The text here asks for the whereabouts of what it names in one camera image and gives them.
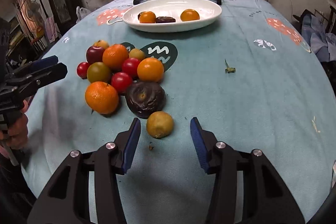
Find smooth orange persimmon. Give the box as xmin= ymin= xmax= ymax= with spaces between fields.
xmin=137 ymin=57 xmax=165 ymax=83

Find light blue patterned tablecloth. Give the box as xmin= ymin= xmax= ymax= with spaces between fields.
xmin=22 ymin=0 xmax=335 ymax=223

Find green stem scrap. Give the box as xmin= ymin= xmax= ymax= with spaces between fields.
xmin=224 ymin=60 xmax=236 ymax=73

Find red tomato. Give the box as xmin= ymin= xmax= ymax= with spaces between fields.
xmin=111 ymin=72 xmax=133 ymax=94
xmin=121 ymin=57 xmax=141 ymax=79

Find yellow spotted fruit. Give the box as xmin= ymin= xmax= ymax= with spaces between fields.
xmin=93 ymin=40 xmax=109 ymax=49

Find dark red plum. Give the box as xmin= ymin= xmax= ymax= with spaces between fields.
xmin=86 ymin=46 xmax=105 ymax=64

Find large orange tangerine front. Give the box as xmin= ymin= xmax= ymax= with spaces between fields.
xmin=85 ymin=81 xmax=119 ymax=115

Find red tomato edge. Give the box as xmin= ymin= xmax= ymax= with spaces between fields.
xmin=76 ymin=62 xmax=90 ymax=79

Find large dark wrinkled fruit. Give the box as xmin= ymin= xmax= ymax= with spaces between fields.
xmin=125 ymin=81 xmax=166 ymax=119

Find standing electric fan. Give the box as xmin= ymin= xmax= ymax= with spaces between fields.
xmin=25 ymin=1 xmax=44 ymax=37

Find dark flat fruit on plate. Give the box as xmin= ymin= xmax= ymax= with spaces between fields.
xmin=155 ymin=16 xmax=176 ymax=24

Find orange persimmon right on plate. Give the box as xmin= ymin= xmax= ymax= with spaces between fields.
xmin=180 ymin=9 xmax=200 ymax=22

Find white oval plate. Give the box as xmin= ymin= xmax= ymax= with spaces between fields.
xmin=122 ymin=0 xmax=222 ymax=33

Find white plastic bag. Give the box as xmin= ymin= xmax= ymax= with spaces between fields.
xmin=76 ymin=6 xmax=92 ymax=23

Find person's left hand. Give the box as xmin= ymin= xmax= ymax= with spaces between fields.
xmin=1 ymin=100 xmax=29 ymax=149

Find yellow-brown small round fruit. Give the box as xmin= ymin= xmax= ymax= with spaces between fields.
xmin=146 ymin=111 xmax=174 ymax=139

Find yellow-green fruit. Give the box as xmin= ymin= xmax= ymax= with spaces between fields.
xmin=129 ymin=48 xmax=146 ymax=61

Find blue clothes pile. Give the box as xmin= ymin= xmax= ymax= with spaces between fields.
xmin=301 ymin=14 xmax=335 ymax=63

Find green-brown plum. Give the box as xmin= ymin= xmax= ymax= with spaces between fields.
xmin=87 ymin=62 xmax=112 ymax=83

